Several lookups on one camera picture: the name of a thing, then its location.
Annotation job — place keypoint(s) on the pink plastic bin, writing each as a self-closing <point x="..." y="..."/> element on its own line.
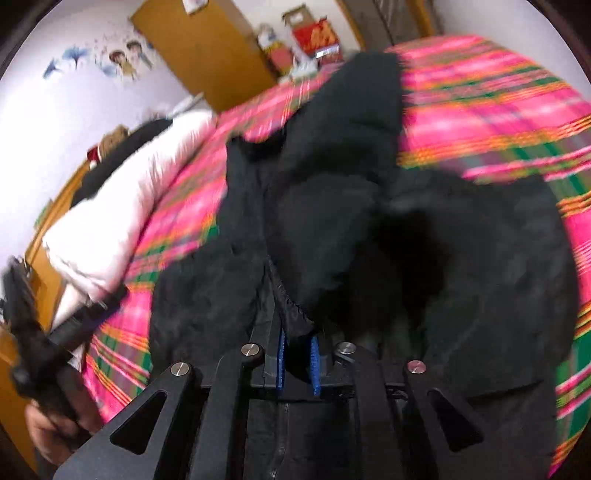
<point x="280" y="59"/>

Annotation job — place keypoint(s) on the cartoon wall sticker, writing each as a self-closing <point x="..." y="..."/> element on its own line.
<point x="124" y="57"/>

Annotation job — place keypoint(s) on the wooden headboard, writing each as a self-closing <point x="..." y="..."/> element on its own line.
<point x="44" y="272"/>

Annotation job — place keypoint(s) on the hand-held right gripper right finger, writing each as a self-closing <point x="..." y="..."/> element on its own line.
<point x="315" y="367"/>

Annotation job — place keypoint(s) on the wooden doorway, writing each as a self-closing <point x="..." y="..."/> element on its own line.
<point x="392" y="18"/>

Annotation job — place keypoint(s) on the wooden wardrobe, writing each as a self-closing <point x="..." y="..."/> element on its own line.
<point x="207" y="46"/>

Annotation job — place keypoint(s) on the white folded quilt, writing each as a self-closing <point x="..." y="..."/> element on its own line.
<point x="129" y="207"/>

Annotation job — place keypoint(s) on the pink plaid bed sheet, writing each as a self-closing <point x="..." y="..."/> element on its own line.
<point x="485" y="92"/>

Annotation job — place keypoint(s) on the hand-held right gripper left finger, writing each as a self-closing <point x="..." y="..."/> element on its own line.
<point x="280" y="362"/>

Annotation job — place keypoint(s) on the open cardboard box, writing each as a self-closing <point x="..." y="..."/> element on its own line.
<point x="298" y="14"/>

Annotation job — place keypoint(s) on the black padded jacket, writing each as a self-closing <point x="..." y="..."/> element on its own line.
<point x="346" y="207"/>

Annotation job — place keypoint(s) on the black cloth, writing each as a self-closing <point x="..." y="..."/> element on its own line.
<point x="115" y="157"/>

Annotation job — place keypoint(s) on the red gift box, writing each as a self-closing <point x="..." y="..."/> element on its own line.
<point x="314" y="34"/>

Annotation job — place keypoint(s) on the brown stuffed toy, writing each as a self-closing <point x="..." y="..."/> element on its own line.
<point x="111" y="141"/>

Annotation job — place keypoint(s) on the person's left hand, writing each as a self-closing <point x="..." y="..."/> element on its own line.
<point x="46" y="436"/>

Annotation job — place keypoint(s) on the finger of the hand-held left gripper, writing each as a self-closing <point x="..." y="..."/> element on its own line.
<point x="87" y="323"/>

